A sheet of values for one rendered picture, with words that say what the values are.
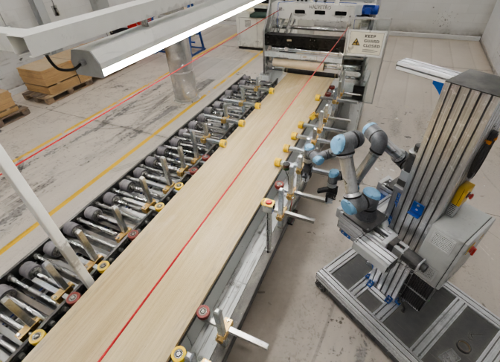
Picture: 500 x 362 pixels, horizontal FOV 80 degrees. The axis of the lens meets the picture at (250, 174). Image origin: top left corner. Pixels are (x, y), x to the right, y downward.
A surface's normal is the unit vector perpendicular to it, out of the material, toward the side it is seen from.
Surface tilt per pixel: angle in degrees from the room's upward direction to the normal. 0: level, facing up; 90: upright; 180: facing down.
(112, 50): 61
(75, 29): 90
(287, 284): 0
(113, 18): 90
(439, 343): 0
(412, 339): 0
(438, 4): 90
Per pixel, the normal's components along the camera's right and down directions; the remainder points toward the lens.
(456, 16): -0.42, 0.58
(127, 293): -0.04, -0.77
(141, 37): 0.77, -0.18
